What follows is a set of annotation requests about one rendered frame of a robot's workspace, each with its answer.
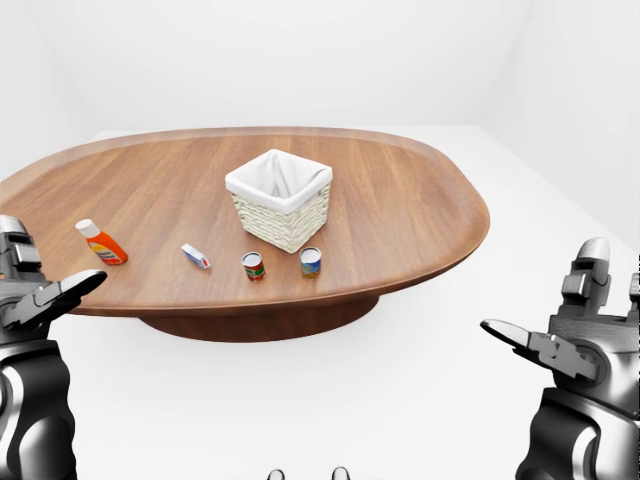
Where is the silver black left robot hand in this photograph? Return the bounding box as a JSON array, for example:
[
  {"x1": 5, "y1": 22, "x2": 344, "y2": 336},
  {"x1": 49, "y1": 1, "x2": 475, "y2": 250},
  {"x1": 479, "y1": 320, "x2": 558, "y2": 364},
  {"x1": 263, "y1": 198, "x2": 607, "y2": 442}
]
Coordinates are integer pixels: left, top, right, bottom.
[{"x1": 0, "y1": 215, "x2": 109, "y2": 346}]

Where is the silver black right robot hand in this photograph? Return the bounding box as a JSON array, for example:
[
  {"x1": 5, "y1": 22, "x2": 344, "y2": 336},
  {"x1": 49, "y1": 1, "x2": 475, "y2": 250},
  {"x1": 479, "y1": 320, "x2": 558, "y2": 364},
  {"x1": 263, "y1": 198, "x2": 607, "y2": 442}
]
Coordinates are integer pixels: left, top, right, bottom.
[{"x1": 480, "y1": 237, "x2": 640, "y2": 420}]

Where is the white lined wicker basket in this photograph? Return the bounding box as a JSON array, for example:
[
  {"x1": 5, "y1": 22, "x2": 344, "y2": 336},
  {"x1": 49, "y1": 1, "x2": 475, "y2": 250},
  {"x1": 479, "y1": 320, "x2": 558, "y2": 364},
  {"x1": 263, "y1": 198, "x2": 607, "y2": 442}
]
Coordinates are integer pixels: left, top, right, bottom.
[{"x1": 224, "y1": 148, "x2": 334, "y2": 255}]

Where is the orange bottle with white cap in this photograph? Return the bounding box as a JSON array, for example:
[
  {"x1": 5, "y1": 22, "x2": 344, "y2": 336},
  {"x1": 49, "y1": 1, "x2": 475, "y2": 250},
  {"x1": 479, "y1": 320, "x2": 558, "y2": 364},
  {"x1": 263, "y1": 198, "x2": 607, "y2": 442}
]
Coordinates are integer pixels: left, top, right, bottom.
[{"x1": 74, "y1": 218, "x2": 129, "y2": 267}]

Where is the small white blue box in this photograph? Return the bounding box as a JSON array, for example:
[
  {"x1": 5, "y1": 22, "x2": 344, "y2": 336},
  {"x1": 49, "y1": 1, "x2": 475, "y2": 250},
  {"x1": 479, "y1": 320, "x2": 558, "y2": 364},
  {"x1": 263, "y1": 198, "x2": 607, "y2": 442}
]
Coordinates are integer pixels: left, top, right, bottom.
[{"x1": 180, "y1": 243, "x2": 212, "y2": 271}]

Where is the round dark wooden table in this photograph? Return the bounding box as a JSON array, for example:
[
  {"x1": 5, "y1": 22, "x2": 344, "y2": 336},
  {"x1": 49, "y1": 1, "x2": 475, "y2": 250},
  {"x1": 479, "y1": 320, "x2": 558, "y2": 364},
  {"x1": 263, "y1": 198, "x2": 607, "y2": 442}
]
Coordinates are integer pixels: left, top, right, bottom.
[{"x1": 0, "y1": 125, "x2": 491, "y2": 344}]

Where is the red green labelled tin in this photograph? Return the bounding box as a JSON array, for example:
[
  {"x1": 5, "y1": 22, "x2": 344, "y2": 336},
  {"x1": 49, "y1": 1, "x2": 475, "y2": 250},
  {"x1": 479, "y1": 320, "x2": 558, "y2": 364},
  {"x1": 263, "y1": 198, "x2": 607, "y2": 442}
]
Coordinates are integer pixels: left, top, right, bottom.
[{"x1": 241, "y1": 251, "x2": 267, "y2": 283}]

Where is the blue yellow labelled tin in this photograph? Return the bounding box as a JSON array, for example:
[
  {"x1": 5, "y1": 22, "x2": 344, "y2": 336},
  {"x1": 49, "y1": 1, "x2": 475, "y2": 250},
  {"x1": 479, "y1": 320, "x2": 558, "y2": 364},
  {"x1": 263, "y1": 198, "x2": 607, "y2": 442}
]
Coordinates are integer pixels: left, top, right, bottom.
[{"x1": 299, "y1": 246, "x2": 323, "y2": 280}]

